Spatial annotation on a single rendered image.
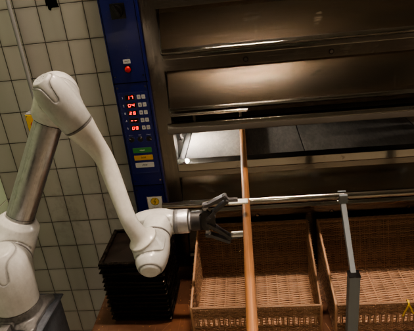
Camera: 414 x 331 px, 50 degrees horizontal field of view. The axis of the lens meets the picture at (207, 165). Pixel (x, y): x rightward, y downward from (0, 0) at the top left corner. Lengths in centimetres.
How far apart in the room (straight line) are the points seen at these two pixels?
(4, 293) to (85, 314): 125
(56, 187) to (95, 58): 70
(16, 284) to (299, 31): 142
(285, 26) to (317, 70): 24
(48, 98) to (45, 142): 25
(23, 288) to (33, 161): 42
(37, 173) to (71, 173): 66
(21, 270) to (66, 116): 53
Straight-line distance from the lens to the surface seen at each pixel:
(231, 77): 201
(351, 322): 190
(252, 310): 124
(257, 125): 190
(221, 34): 195
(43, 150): 162
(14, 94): 225
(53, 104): 141
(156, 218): 162
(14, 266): 159
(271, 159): 212
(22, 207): 171
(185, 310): 220
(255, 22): 195
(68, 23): 208
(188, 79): 202
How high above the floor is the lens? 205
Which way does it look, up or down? 24 degrees down
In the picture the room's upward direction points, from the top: 6 degrees counter-clockwise
